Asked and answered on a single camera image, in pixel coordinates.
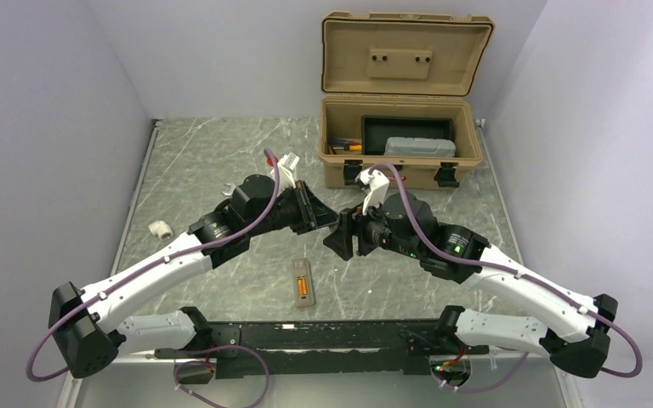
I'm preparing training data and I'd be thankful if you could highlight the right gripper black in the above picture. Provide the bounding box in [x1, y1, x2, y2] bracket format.
[323, 192, 423, 260]

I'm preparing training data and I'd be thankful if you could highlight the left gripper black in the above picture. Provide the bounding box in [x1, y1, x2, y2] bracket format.
[248, 180, 339, 238]

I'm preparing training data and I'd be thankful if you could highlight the beige remote control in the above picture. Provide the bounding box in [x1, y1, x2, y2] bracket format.
[291, 258, 315, 308]

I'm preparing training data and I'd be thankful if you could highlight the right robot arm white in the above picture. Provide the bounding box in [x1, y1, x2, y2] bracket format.
[323, 194, 618, 378]

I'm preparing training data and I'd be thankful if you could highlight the white PVC elbow fitting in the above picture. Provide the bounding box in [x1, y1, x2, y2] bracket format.
[148, 220, 173, 241]

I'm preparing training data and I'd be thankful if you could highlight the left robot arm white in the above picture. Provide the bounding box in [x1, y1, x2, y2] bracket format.
[48, 174, 338, 378]

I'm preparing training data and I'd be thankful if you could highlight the grey plastic case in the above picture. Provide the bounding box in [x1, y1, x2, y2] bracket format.
[384, 137, 457, 157]

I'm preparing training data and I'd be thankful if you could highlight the black tray in toolbox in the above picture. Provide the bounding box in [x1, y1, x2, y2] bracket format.
[361, 115, 456, 156]

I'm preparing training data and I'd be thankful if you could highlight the silver combination wrench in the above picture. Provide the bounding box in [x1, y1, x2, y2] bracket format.
[222, 183, 237, 197]

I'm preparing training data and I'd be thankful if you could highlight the tan plastic toolbox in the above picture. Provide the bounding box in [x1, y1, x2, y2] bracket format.
[318, 11, 495, 190]

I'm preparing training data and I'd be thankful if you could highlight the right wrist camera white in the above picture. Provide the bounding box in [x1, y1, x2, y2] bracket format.
[356, 169, 390, 216]

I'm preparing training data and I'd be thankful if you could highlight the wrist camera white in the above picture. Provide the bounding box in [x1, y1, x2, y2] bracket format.
[267, 152, 300, 193]
[356, 169, 390, 216]

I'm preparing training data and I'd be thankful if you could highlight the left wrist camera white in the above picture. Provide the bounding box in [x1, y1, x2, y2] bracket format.
[267, 152, 300, 193]

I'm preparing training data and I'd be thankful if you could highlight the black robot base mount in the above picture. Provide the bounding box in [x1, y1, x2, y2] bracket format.
[160, 318, 490, 379]

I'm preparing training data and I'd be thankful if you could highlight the aluminium frame rail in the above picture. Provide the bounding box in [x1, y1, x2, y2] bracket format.
[70, 318, 567, 361]

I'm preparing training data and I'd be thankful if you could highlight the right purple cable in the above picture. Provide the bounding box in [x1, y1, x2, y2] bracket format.
[366, 161, 644, 394]

